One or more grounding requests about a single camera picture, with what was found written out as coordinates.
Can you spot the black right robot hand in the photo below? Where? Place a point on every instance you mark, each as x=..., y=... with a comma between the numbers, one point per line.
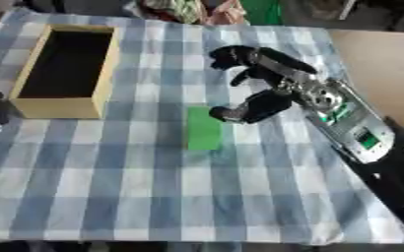
x=266, y=103

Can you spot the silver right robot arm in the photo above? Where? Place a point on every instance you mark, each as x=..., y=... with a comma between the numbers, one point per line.
x=349, y=124

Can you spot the tan cardboard box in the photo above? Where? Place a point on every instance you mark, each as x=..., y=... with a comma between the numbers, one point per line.
x=67, y=70

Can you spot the green rectangular block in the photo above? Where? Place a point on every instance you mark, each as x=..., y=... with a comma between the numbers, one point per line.
x=203, y=128

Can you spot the green board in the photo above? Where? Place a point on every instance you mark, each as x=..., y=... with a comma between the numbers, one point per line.
x=262, y=11

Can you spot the pile of coloured bags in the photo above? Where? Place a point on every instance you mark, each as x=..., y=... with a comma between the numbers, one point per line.
x=191, y=10

